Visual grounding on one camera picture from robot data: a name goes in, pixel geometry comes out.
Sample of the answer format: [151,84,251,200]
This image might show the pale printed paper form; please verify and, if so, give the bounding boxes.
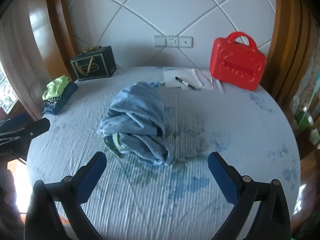
[190,69,225,95]

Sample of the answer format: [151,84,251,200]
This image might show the window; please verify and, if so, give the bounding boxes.
[0,62,18,113]

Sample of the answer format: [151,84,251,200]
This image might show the red plastic carry case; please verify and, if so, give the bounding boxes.
[209,31,267,92]

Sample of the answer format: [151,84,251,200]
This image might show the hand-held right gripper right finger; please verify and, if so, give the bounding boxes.
[207,151,292,240]

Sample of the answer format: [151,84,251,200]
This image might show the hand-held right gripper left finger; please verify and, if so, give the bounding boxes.
[24,151,108,240]

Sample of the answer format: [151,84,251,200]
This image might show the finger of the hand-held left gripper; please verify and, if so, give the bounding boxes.
[14,117,50,139]

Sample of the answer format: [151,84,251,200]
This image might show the folded checkered cloth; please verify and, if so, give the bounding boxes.
[43,96,63,108]

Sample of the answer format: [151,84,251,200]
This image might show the folded dark blue jeans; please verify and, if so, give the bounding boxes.
[42,81,79,116]

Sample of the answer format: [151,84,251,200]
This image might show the light blue pants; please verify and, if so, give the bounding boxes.
[97,81,175,166]

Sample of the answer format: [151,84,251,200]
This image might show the white plastic jug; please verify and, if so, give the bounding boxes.
[309,130,320,145]

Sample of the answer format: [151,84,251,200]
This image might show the folded green cloth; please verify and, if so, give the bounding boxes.
[42,75,70,100]

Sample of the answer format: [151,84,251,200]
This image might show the green plastic tub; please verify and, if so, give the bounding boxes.
[295,110,313,133]

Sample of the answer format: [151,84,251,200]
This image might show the white multi-hole wall socket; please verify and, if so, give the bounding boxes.
[166,35,179,48]

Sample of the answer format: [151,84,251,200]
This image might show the black pen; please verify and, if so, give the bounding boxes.
[175,76,198,90]

